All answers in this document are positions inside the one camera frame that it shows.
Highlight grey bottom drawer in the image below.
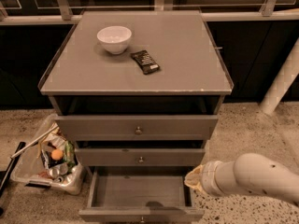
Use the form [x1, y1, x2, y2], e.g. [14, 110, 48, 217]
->
[79, 167, 204, 224]

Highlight grey drawer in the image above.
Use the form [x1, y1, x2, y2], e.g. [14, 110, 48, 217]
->
[76, 141, 205, 166]
[79, 167, 204, 224]
[55, 115, 218, 141]

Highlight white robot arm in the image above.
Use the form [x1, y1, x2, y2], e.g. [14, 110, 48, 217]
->
[184, 153, 299, 206]

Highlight grey drawer cabinet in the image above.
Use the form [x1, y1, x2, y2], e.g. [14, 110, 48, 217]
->
[37, 10, 235, 224]

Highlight grey top drawer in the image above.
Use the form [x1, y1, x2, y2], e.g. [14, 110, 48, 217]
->
[55, 115, 218, 141]

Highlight grey middle drawer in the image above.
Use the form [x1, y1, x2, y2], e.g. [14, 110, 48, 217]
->
[76, 141, 205, 166]

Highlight black snack bar wrapper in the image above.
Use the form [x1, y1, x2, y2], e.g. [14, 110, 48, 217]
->
[131, 50, 160, 75]

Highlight green snack packet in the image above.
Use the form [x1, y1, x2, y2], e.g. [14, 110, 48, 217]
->
[64, 141, 76, 168]

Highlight silver can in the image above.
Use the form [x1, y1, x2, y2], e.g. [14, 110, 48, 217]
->
[48, 163, 68, 179]

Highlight orange ball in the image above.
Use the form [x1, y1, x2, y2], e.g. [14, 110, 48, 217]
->
[51, 149, 64, 161]

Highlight clear plastic storage bin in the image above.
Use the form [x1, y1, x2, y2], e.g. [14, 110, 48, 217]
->
[12, 114, 85, 195]

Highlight white stick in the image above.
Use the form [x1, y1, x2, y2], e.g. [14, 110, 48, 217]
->
[10, 125, 58, 160]

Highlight white ceramic bowl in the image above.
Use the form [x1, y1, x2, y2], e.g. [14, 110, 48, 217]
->
[97, 26, 132, 54]

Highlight black flat bar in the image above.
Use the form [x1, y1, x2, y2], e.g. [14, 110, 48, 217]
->
[0, 142, 26, 197]

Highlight white diagonal post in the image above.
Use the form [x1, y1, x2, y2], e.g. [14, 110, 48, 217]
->
[260, 38, 299, 115]

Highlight metal railing frame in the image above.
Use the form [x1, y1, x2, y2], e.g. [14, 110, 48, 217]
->
[0, 0, 299, 26]

